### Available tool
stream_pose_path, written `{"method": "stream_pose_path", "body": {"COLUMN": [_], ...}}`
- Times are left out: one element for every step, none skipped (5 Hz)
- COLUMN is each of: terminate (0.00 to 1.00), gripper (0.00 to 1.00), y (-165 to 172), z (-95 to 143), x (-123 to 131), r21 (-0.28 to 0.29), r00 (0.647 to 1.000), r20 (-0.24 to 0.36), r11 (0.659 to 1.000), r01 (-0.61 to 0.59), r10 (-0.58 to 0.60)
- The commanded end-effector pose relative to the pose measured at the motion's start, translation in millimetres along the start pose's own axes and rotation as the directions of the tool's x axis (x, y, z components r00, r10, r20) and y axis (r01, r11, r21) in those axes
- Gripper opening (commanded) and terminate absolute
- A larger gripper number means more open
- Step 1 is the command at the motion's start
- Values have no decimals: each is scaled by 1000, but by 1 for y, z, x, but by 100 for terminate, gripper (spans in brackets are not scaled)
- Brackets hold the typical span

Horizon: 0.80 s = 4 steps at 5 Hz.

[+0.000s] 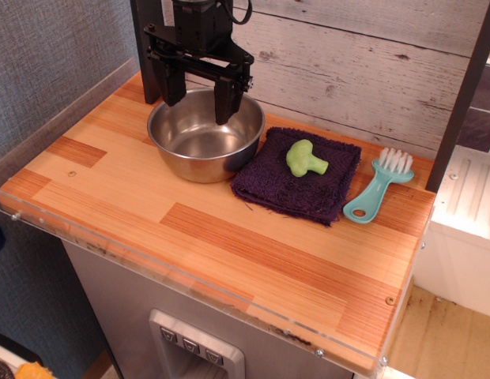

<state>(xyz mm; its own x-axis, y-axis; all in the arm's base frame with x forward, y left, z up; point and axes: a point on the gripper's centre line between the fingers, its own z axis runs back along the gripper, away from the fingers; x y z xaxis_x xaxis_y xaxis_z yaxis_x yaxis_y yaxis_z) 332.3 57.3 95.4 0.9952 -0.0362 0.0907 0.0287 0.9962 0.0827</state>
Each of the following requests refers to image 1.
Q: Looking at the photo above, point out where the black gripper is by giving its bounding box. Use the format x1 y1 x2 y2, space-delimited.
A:
145 1 254 125

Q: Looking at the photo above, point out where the dark purple folded cloth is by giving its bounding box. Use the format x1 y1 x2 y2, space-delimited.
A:
231 127 361 226

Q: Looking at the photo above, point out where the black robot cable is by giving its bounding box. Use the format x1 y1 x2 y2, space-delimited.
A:
217 0 254 24

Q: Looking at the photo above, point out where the white toy sink unit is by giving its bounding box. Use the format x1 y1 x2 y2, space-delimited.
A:
413 146 490 316

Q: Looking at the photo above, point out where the orange object bottom left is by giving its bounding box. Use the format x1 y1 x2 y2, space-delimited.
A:
14 362 55 379

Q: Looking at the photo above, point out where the clear acrylic edge guard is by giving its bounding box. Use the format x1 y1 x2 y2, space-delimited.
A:
0 182 394 378

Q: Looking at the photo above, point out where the dark frame post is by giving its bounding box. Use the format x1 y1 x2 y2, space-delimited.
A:
130 0 164 104
425 3 490 193

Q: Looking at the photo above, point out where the grey toy fridge cabinet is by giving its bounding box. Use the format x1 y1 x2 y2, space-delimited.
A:
63 242 353 378

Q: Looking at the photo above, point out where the teal dish brush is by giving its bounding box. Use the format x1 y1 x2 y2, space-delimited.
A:
343 148 414 224

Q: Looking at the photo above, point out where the dark right frame post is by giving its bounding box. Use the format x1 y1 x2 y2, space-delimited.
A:
425 3 490 193

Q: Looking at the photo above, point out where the stainless steel bowl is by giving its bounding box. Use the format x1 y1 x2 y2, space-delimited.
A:
147 88 266 183

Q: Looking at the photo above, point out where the silver dispenser button panel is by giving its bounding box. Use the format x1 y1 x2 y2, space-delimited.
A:
149 309 246 378

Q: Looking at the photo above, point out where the green toy broccoli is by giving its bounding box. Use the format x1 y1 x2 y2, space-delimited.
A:
286 139 329 178

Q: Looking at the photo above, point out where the dark left frame post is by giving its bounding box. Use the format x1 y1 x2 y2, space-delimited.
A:
130 0 164 104

